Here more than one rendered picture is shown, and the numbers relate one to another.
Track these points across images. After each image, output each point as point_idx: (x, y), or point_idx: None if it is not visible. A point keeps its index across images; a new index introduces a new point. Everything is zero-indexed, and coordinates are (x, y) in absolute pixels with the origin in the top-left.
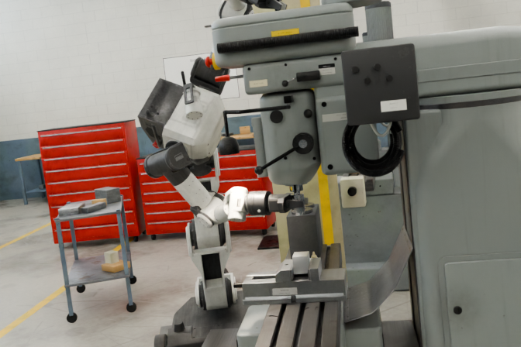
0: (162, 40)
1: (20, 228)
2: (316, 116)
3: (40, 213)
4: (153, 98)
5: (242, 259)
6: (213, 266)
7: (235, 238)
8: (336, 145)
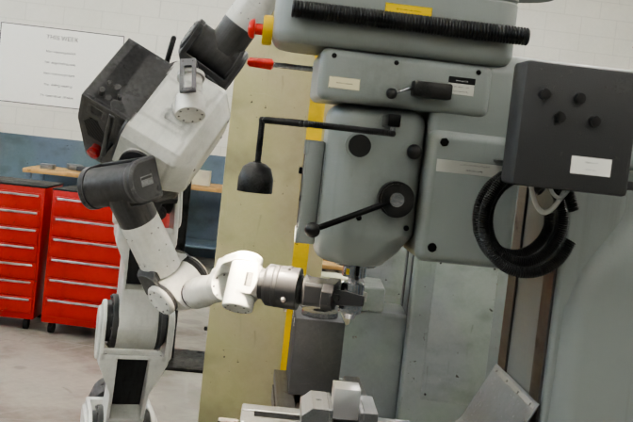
0: None
1: None
2: (426, 159)
3: None
4: (113, 71)
5: (99, 377)
6: (131, 381)
7: (85, 340)
8: (448, 213)
